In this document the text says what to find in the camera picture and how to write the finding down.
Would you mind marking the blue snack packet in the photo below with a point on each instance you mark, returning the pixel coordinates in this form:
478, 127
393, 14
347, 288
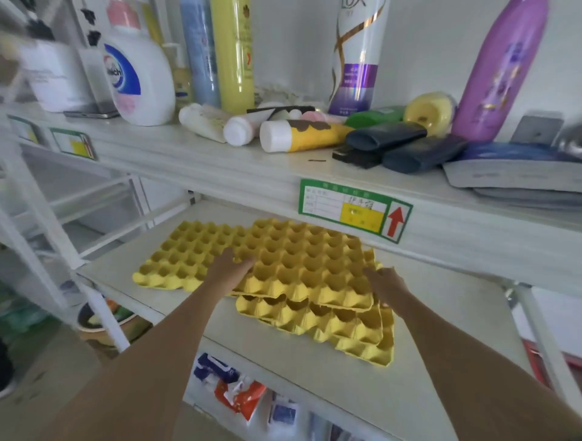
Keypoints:
213, 368

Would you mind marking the white grey pouch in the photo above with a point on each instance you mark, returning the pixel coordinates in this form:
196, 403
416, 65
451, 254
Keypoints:
509, 175

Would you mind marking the bowl with food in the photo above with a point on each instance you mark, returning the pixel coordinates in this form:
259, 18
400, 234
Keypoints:
98, 325

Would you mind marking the green label with red arrow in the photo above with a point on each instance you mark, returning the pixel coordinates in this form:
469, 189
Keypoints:
354, 209

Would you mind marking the blue spray can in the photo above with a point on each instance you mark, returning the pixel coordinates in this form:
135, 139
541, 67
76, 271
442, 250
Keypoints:
200, 50

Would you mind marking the white blue packet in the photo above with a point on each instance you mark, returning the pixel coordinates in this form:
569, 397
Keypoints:
283, 412

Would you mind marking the white box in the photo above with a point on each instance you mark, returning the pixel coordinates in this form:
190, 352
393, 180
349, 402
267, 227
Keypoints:
54, 77

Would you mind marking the white metal shelf rack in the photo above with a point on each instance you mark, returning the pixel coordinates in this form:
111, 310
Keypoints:
254, 177

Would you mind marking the white detergent bottle pink cap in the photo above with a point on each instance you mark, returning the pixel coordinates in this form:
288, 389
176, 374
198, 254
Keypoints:
141, 81

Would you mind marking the dark blue tube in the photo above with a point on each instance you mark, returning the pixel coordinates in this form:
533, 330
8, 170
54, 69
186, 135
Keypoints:
386, 135
423, 154

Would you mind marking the green tube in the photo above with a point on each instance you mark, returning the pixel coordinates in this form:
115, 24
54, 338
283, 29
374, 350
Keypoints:
373, 118

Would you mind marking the white shampoo bottle purple label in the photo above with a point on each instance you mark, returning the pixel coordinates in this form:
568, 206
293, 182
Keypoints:
359, 50

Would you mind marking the yellow spray can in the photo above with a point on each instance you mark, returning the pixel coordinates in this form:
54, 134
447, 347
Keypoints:
233, 54

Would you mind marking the small yellow pump bottle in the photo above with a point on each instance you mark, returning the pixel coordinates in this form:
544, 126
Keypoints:
181, 79

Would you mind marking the blue flat packet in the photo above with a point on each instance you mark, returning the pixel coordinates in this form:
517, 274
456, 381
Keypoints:
509, 152

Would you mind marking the grey card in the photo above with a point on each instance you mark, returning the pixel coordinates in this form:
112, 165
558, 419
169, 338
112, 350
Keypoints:
536, 131

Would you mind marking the dark flat phone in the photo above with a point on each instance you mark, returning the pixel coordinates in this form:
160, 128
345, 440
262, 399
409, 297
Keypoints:
91, 114

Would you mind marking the purple lotion bottle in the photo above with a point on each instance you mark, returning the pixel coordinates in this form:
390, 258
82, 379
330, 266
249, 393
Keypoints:
498, 72

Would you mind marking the pink tube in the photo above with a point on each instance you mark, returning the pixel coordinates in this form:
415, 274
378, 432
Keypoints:
320, 117

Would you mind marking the yellow tube white cap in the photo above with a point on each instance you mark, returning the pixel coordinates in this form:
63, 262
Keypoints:
304, 135

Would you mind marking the person's left hand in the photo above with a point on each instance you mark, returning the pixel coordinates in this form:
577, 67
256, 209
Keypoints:
227, 272

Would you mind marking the green shelf label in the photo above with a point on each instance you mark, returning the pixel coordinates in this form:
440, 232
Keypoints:
23, 129
72, 143

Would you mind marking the yellow round jar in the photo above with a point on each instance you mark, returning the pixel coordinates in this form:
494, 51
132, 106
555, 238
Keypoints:
429, 113

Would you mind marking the person's right forearm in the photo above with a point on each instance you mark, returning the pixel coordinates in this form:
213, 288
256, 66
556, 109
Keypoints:
463, 381

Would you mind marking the person's left forearm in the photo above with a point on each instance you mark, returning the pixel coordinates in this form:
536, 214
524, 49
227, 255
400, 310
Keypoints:
150, 363

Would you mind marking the orange snack packet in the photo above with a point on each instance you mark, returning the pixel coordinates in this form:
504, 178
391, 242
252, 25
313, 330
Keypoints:
241, 397

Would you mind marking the white tube black end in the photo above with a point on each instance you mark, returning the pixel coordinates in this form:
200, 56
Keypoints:
248, 125

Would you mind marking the yellow egg tray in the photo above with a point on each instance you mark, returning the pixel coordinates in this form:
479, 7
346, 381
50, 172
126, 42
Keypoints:
304, 263
182, 254
345, 331

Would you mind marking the person's right hand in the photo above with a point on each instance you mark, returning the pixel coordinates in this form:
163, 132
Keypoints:
389, 287

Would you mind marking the person's right fingers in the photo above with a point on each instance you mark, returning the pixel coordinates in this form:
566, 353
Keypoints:
373, 275

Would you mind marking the person's left fingers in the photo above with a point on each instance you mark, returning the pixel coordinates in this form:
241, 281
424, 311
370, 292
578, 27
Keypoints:
241, 263

